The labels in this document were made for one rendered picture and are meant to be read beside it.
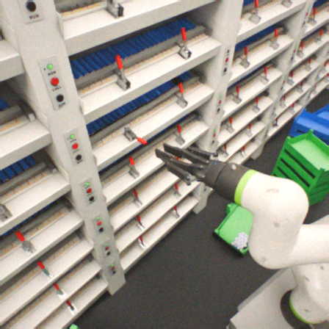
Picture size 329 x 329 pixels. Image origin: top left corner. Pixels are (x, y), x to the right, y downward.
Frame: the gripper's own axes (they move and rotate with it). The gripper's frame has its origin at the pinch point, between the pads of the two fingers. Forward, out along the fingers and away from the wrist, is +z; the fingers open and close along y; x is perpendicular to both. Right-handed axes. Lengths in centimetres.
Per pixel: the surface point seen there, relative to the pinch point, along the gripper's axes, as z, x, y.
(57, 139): 12.8, 14.5, -24.1
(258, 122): 33, -56, 112
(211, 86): 17.9, -0.2, 44.5
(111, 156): 16.5, -1.6, -9.9
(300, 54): 22, -19, 139
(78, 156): 14.1, 6.3, -20.4
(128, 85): 13.0, 18.6, 1.0
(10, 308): 26, -39, -58
